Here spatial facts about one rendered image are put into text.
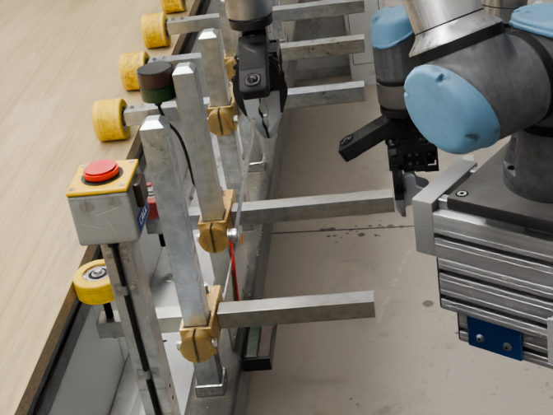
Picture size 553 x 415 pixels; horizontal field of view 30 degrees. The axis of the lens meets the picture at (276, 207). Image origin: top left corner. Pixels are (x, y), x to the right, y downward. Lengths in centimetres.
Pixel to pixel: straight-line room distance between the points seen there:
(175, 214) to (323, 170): 231
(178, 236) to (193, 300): 11
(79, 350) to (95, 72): 93
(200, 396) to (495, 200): 57
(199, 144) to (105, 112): 37
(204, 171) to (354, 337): 127
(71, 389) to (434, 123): 72
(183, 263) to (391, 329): 146
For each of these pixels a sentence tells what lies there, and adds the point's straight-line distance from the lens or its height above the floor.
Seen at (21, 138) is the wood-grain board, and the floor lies 90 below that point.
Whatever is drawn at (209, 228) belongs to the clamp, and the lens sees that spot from 173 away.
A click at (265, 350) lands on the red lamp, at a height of 70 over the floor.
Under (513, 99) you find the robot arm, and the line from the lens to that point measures 122.
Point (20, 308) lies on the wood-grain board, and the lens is 159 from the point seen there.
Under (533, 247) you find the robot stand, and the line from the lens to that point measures 141.
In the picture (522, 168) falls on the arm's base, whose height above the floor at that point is 108.
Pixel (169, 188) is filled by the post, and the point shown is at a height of 107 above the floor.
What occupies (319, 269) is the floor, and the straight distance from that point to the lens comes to 318.
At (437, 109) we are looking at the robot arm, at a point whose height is 121.
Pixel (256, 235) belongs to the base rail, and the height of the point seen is 70.
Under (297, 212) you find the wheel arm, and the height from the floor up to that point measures 85.
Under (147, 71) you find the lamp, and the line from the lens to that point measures 165.
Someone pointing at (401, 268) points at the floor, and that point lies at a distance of 314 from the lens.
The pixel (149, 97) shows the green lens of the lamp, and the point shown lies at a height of 111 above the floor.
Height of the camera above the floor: 172
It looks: 29 degrees down
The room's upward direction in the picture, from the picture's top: 9 degrees counter-clockwise
